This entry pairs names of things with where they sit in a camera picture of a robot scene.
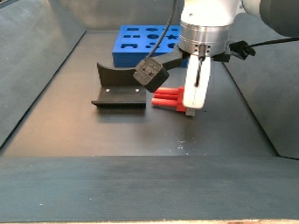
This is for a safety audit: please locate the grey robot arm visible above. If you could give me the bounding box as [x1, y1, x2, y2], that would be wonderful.
[179, 0, 299, 109]

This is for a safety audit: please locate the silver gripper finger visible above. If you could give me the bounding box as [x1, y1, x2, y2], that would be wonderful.
[185, 108, 196, 116]

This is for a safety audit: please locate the white and silver gripper body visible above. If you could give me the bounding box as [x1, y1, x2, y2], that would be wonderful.
[179, 0, 241, 109]

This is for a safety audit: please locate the black curved fixture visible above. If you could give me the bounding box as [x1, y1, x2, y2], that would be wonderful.
[91, 64, 145, 109]

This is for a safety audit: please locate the blue shape sorting block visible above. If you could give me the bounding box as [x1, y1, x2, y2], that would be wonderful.
[112, 24, 180, 67]

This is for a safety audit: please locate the red three prong object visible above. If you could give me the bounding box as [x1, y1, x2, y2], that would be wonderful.
[152, 87, 187, 112]

